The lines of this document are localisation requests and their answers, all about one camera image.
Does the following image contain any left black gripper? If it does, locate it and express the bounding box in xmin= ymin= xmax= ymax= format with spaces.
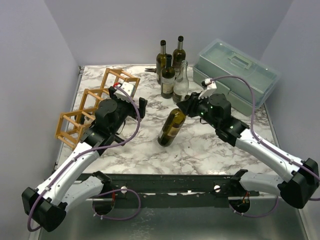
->
xmin=109 ymin=88 xmax=147 ymax=135

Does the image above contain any dark green wine bottle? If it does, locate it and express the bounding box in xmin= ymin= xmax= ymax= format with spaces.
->
xmin=161 ymin=54 xmax=175 ymax=99
xmin=157 ymin=108 xmax=186 ymax=147

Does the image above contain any wooden wine rack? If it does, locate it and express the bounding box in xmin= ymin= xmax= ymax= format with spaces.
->
xmin=55 ymin=68 xmax=140 ymax=150

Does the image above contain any clear square liquor bottle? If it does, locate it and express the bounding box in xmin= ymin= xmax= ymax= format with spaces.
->
xmin=79 ymin=111 xmax=96 ymax=125

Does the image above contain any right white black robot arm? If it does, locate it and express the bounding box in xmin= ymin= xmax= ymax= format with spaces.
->
xmin=177 ymin=92 xmax=320 ymax=209

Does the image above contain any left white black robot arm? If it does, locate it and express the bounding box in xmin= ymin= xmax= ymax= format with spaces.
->
xmin=21 ymin=84 xmax=148 ymax=232

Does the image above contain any clear empty glass bottle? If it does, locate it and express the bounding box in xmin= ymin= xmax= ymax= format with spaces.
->
xmin=172 ymin=60 xmax=189 ymax=104

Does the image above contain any back left green wine bottle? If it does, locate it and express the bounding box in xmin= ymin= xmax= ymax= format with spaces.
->
xmin=156 ymin=40 xmax=167 ymax=85

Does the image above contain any back right green wine bottle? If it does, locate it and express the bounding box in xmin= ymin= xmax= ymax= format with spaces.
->
xmin=172 ymin=35 xmax=186 ymax=73

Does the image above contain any green plastic toolbox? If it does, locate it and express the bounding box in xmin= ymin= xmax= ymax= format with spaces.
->
xmin=193 ymin=39 xmax=281 ymax=116

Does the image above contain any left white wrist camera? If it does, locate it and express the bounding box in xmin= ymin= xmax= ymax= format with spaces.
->
xmin=114 ymin=82 xmax=135 ymax=98

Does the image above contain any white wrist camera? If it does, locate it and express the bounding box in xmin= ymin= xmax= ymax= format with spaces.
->
xmin=114 ymin=82 xmax=135 ymax=98
xmin=198 ymin=78 xmax=217 ymax=100

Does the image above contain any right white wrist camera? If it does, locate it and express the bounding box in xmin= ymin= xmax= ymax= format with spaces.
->
xmin=198 ymin=78 xmax=217 ymax=100

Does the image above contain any black mounting rail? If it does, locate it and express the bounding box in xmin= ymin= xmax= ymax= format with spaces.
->
xmin=74 ymin=172 xmax=261 ymax=210

